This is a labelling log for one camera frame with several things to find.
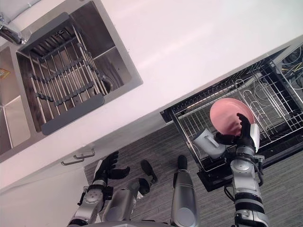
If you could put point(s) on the sink drain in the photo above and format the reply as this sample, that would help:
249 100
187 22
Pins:
108 85

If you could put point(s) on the chrome faucet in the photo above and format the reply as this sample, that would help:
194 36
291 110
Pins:
9 34

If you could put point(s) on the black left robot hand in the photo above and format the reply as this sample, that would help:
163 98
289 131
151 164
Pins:
104 169

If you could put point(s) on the black dishwasher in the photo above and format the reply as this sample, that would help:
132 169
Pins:
279 146

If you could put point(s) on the dark left robot foot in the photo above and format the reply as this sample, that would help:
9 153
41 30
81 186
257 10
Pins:
149 170

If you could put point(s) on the dark robot foot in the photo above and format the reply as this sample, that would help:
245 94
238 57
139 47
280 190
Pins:
182 162
149 170

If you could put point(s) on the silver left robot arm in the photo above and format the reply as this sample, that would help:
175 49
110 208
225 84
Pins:
91 201

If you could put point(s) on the silver right robot leg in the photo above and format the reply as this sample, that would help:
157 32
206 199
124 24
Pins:
183 196

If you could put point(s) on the stainless steel double sink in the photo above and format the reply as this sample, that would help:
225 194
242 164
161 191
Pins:
113 42

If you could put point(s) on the white grey cup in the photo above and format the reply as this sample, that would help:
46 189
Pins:
209 144

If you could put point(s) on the pink round plate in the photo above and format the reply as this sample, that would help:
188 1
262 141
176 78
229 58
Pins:
225 116

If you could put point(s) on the dark right robot foot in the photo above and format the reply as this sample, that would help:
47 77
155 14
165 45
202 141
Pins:
182 162

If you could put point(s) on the silver robot leg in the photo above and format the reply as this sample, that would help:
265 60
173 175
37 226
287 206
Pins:
183 196
123 203

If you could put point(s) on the grey sink drying rack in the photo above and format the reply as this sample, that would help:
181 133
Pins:
61 71

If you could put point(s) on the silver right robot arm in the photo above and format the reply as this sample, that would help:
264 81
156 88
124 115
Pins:
246 179

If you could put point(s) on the yellow warning sticker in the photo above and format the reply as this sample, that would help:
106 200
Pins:
3 73

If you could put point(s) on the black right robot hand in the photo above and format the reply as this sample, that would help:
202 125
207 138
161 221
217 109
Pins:
246 137

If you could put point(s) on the silver left robot leg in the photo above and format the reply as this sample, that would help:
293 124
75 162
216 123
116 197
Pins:
123 203

